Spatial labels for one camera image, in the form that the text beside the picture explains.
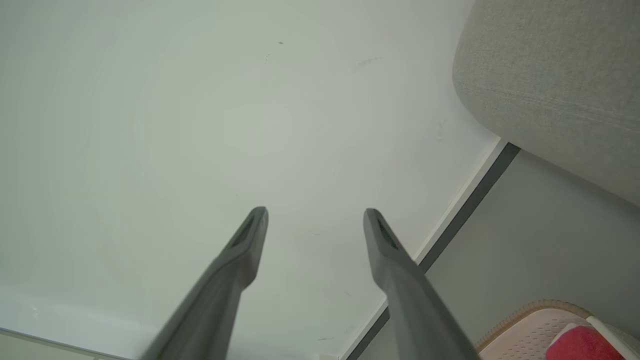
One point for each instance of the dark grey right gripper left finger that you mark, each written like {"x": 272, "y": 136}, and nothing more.
{"x": 220, "y": 295}

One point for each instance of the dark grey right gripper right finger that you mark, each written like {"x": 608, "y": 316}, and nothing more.
{"x": 415, "y": 305}

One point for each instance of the red garment with white trim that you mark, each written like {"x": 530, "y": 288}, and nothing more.
{"x": 582, "y": 346}

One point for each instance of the white perforated laundry basket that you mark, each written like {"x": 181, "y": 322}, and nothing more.
{"x": 525, "y": 337}

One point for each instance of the white and black baseboard strip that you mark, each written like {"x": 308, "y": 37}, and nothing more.
{"x": 465, "y": 207}

